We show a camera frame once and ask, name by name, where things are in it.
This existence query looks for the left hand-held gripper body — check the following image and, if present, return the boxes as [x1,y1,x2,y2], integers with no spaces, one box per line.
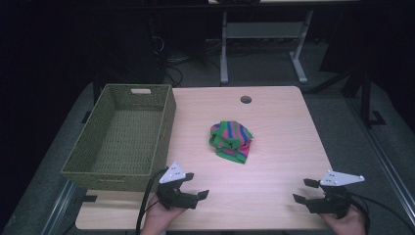
[156,161,201,211]

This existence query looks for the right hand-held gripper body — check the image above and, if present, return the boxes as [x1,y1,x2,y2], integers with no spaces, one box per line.
[305,169,366,219]

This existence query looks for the green pink blue striped cloth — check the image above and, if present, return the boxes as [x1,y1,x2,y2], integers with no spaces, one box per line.
[208,119,254,165]

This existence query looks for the green woven basket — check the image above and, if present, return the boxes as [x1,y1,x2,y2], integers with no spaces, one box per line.
[60,83,177,193]

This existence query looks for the person's left hand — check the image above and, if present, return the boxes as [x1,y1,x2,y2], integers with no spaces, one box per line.
[139,195,188,235]

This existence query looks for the person's right hand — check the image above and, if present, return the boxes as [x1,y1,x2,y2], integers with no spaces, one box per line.
[318,205,368,235]

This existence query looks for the black metal stand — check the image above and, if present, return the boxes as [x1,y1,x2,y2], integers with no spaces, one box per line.
[342,62,388,129]

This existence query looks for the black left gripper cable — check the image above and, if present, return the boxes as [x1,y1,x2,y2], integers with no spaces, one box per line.
[134,167,168,235]

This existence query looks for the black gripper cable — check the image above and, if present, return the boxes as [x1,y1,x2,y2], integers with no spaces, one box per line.
[346,191,415,235]
[134,167,168,235]

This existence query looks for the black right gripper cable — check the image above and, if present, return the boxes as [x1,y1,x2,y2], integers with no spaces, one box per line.
[346,191,415,235]

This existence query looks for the tangle of floor cables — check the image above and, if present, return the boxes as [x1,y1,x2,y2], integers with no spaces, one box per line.
[151,33,223,87]

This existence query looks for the grey metal desk frame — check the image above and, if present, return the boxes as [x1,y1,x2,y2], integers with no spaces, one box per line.
[219,9,315,85]

